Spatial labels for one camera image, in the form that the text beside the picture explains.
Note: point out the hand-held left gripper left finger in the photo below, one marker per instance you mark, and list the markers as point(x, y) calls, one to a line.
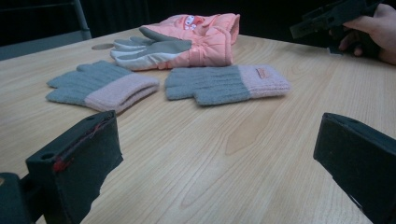
point(81, 161)

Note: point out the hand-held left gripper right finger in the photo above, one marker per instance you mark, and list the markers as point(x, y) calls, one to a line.
point(361, 161)

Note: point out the gray pink knit glove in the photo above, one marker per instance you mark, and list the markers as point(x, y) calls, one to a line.
point(102, 90)
point(218, 84)

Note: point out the white metal desk frame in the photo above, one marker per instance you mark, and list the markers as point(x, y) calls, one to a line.
point(82, 21)

